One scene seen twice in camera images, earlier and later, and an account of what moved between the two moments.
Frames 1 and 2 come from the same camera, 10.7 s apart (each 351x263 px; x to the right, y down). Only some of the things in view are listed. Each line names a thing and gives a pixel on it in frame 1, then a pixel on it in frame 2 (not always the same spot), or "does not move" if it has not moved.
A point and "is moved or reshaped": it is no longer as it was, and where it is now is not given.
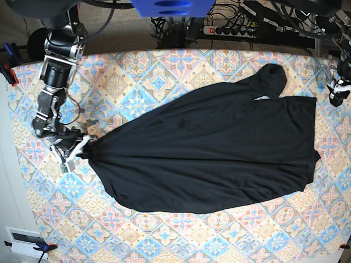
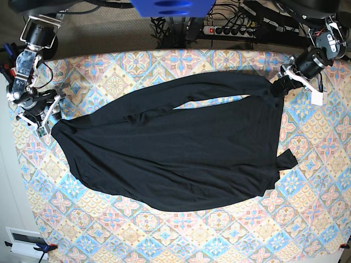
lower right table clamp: (344, 246) does not move
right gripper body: (339, 90) -> (303, 70)
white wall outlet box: (23, 241) does not move
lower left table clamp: (43, 247) does not move
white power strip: (237, 32) does not move
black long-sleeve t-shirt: (213, 149) is moved or reshaped
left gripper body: (71, 141) -> (39, 108)
